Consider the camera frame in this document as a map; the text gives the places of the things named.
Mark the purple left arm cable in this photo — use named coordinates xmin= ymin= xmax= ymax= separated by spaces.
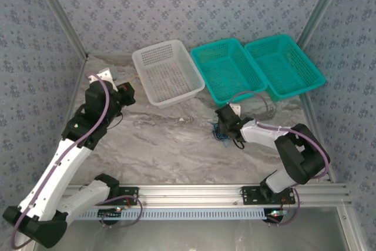
xmin=11 ymin=73 xmax=144 ymax=249

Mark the aluminium lower frame rail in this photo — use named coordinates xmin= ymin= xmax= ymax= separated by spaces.
xmin=336 ymin=206 xmax=368 ymax=251

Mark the blue thin cable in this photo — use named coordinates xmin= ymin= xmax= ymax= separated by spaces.
xmin=210 ymin=118 xmax=233 ymax=148

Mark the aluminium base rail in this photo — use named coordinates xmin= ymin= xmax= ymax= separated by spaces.
xmin=32 ymin=183 xmax=353 ymax=207

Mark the white plastic mesh basket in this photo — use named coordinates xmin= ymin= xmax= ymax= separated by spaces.
xmin=131 ymin=39 xmax=206 ymax=109

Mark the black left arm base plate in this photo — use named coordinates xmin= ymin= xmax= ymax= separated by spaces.
xmin=116 ymin=185 xmax=140 ymax=206

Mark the pale slotted cable duct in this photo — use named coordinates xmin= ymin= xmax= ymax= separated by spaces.
xmin=78 ymin=207 xmax=268 ymax=221

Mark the black bracket with circuit board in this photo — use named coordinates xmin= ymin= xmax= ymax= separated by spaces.
xmin=265 ymin=207 xmax=290 ymax=226
xmin=98 ymin=207 xmax=123 ymax=226

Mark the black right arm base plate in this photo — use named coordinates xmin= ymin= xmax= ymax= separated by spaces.
xmin=240 ymin=185 xmax=296 ymax=206

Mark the grey metal sheet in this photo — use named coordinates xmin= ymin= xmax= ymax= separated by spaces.
xmin=33 ymin=220 xmax=349 ymax=251

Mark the teal plastic mesh basket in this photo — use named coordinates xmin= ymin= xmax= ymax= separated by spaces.
xmin=243 ymin=34 xmax=326 ymax=102
xmin=190 ymin=38 xmax=268 ymax=105

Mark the aluminium frame post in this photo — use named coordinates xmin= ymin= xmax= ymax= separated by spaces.
xmin=29 ymin=0 xmax=90 ymax=59
xmin=295 ymin=0 xmax=353 ymax=45

